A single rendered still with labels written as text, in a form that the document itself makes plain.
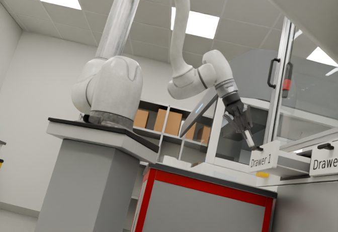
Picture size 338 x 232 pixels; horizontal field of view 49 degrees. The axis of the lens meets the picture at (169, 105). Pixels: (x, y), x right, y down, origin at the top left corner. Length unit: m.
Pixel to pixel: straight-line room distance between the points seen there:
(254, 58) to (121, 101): 1.55
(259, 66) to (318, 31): 1.92
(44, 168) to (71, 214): 4.83
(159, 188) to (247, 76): 1.21
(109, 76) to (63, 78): 5.00
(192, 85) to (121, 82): 0.46
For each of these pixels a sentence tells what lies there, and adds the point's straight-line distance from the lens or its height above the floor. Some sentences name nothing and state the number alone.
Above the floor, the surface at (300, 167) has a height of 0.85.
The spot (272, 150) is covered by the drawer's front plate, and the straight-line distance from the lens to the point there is 1.52.
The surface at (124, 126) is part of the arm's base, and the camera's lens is 1.24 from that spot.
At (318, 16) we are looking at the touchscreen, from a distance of 0.71.
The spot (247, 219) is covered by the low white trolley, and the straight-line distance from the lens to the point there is 1.72.
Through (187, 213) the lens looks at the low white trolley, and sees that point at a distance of 1.66.
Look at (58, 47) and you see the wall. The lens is 6.48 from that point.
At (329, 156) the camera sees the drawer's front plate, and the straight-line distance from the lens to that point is 1.41.
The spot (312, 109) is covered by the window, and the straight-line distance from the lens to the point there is 1.71.
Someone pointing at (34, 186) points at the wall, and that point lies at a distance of 6.03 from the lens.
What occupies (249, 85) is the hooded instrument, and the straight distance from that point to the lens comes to 2.56.
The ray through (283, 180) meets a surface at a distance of 1.77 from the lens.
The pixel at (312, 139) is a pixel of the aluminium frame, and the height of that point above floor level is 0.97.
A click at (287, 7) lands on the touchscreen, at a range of 0.65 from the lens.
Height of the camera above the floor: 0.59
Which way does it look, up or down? 15 degrees up
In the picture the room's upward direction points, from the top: 14 degrees clockwise
